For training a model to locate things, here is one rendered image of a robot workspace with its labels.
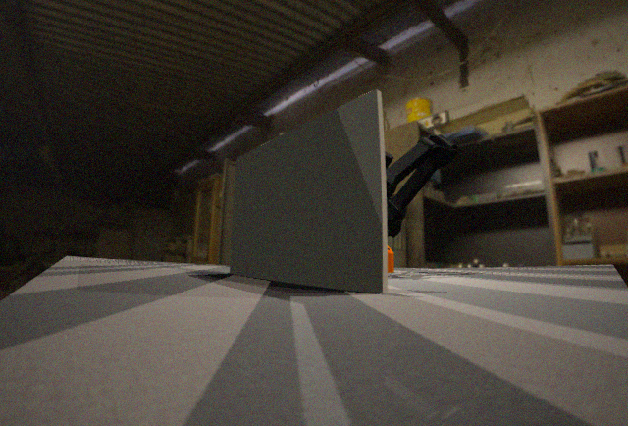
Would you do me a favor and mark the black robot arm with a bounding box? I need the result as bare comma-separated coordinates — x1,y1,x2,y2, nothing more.
386,134,457,238

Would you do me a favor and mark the dark grey flat panel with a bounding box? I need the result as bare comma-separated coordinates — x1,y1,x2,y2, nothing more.
230,89,388,293

